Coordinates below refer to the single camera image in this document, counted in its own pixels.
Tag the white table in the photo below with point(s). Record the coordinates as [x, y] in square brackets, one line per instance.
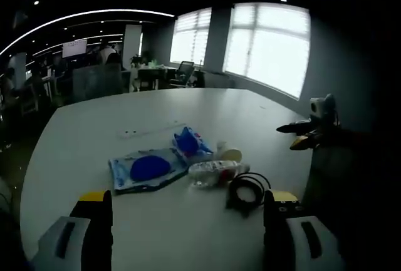
[156, 158]

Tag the wall monitor screen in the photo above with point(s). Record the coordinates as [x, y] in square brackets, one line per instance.
[74, 48]

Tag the grey partition panel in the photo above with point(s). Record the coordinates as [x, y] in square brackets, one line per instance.
[97, 83]

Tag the background desk with items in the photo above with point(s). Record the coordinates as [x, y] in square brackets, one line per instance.
[153, 75]

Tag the blue pouch packet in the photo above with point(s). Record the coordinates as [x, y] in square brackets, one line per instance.
[144, 169]

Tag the white power strip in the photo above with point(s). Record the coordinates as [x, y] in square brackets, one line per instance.
[150, 129]

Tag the clear plastic bottle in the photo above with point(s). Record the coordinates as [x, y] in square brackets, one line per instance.
[216, 171]

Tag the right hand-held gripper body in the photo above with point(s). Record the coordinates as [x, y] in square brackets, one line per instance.
[324, 106]

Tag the blue snack packet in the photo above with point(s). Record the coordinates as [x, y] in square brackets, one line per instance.
[191, 141]

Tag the small white cup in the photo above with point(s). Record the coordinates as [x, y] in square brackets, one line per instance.
[230, 152]

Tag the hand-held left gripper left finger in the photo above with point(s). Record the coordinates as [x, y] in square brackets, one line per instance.
[94, 221]

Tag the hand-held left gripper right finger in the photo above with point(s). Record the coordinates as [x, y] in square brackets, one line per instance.
[282, 221]

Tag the black office chair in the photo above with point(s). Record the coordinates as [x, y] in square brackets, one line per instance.
[183, 75]

